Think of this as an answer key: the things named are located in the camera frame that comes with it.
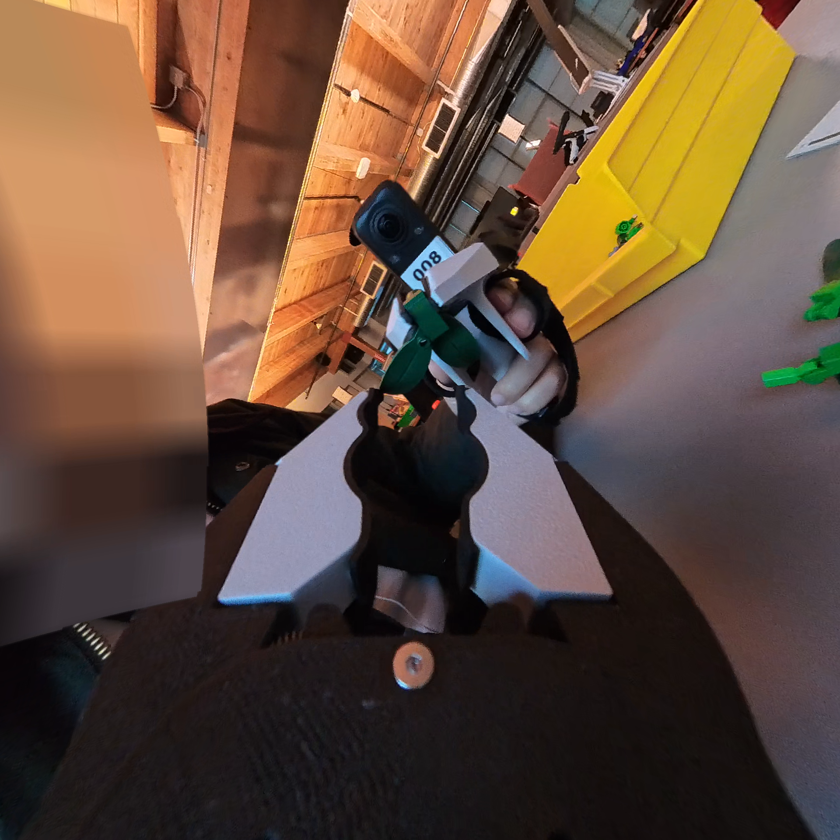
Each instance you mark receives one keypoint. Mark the white ceiling air vent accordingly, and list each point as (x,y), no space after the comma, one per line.
(439,126)
(373,280)

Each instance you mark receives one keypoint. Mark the person's left hand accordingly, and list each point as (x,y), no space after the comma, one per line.
(535,380)

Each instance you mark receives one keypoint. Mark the yellow parts bin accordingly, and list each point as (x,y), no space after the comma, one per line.
(656,197)

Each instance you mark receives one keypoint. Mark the pile of green bricks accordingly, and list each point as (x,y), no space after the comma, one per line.
(627,233)

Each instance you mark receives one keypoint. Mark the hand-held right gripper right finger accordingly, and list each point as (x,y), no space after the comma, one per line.
(538,525)

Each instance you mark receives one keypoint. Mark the silver ceiling duct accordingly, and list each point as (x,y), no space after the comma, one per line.
(459,118)

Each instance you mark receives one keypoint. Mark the dark green double leaf assembly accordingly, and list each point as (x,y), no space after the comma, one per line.
(823,302)
(420,354)

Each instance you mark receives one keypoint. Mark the green brick bamboo stalk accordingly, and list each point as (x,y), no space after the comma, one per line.
(807,374)

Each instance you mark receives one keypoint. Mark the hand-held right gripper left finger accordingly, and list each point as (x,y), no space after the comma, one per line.
(295,525)

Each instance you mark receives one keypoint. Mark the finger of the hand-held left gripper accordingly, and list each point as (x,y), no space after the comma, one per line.
(401,331)
(469,272)

